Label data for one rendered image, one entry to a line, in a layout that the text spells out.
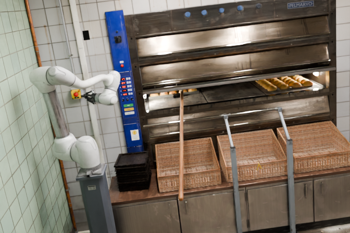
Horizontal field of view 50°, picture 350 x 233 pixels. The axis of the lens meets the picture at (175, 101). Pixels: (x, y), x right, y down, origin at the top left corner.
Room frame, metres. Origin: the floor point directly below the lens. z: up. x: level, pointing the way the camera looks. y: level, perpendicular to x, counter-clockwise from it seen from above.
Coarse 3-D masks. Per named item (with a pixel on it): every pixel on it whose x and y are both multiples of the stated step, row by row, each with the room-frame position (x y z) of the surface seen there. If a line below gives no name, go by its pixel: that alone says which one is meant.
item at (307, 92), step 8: (320, 88) 3.55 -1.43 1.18; (328, 88) 3.52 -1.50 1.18; (256, 96) 3.55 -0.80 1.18; (264, 96) 3.51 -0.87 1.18; (272, 96) 3.50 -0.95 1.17; (280, 96) 3.51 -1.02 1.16; (288, 96) 3.51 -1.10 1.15; (200, 104) 3.51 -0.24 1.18; (208, 104) 3.48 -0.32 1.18; (216, 104) 3.48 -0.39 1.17; (224, 104) 3.49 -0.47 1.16; (232, 104) 3.49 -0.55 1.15; (152, 112) 3.46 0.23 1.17; (160, 112) 3.46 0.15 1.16; (168, 112) 3.47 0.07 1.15
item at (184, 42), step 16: (320, 16) 3.55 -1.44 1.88; (192, 32) 3.51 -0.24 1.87; (208, 32) 3.51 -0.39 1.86; (224, 32) 3.51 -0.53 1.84; (240, 32) 3.51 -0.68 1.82; (256, 32) 3.51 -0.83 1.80; (272, 32) 3.50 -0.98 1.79; (288, 32) 3.50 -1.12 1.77; (304, 32) 3.50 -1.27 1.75; (320, 32) 3.50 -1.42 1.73; (144, 48) 3.46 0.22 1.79; (160, 48) 3.46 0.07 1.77; (176, 48) 3.46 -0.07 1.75; (192, 48) 3.46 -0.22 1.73; (208, 48) 3.44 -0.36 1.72
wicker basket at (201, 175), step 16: (160, 144) 3.43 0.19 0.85; (176, 144) 3.43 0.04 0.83; (192, 144) 3.42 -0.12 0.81; (160, 160) 3.39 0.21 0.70; (176, 160) 3.39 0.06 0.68; (192, 160) 3.39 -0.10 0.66; (208, 160) 3.38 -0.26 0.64; (160, 176) 2.97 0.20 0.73; (176, 176) 2.97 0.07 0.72; (192, 176) 2.98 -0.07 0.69; (208, 176) 2.98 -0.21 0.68; (160, 192) 2.97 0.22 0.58
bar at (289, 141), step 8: (240, 112) 3.12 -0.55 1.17; (248, 112) 3.12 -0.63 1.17; (256, 112) 3.12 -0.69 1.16; (280, 112) 3.11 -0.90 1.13; (184, 120) 3.10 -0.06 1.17; (192, 120) 3.10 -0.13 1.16; (200, 120) 3.10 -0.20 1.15; (288, 136) 2.95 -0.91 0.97; (232, 144) 2.93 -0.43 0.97; (288, 144) 2.90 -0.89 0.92; (232, 152) 2.89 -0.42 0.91; (288, 152) 2.90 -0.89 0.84; (232, 160) 2.88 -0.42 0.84; (288, 160) 2.91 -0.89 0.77; (232, 168) 2.89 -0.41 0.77; (288, 168) 2.92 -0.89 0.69; (232, 176) 2.91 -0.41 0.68; (288, 176) 2.93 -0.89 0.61; (288, 184) 2.93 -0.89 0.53; (240, 208) 2.89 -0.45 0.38; (240, 216) 2.89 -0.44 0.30; (240, 224) 2.89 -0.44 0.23; (240, 232) 2.89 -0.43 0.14; (288, 232) 2.99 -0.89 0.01; (296, 232) 2.97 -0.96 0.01
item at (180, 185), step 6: (180, 90) 3.64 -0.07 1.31; (180, 96) 3.51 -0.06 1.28; (180, 102) 3.38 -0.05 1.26; (180, 108) 3.27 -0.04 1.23; (180, 114) 3.15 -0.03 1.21; (180, 120) 3.05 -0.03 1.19; (180, 126) 2.95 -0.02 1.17; (180, 132) 2.86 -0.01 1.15; (180, 138) 2.77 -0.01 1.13; (180, 144) 2.69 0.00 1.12; (180, 150) 2.61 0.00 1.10; (180, 156) 2.54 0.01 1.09; (180, 162) 2.46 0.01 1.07; (180, 168) 2.40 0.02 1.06; (180, 174) 2.33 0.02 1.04; (180, 180) 2.27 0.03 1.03; (180, 186) 2.21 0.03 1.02; (180, 192) 2.15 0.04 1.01; (180, 198) 2.10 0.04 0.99
